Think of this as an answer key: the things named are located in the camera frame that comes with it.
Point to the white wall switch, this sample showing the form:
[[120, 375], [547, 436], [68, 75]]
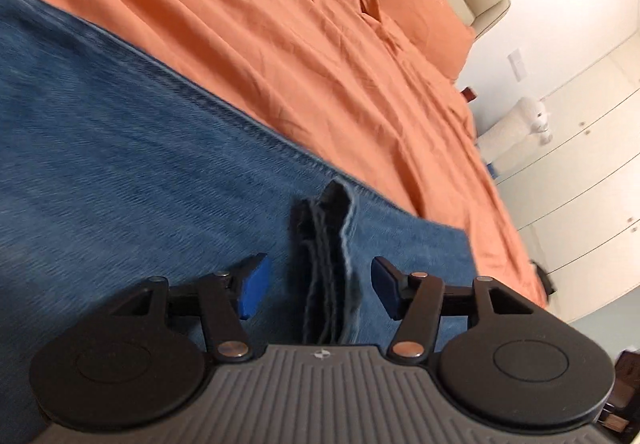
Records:
[[515, 66]]

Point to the red cup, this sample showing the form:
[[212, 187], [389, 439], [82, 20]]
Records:
[[469, 94]]

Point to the blue denim pants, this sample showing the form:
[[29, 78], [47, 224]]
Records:
[[150, 163]]

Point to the white wardrobe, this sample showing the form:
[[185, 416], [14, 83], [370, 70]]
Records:
[[585, 184]]

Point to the white alpaca plush toy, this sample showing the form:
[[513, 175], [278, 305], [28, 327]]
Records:
[[510, 131]]

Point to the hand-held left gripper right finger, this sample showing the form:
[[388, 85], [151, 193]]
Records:
[[382, 281]]

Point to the orange duvet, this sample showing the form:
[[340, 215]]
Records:
[[280, 33]]

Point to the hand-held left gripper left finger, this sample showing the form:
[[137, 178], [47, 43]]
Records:
[[252, 289]]

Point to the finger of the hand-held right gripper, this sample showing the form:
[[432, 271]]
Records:
[[544, 278]]

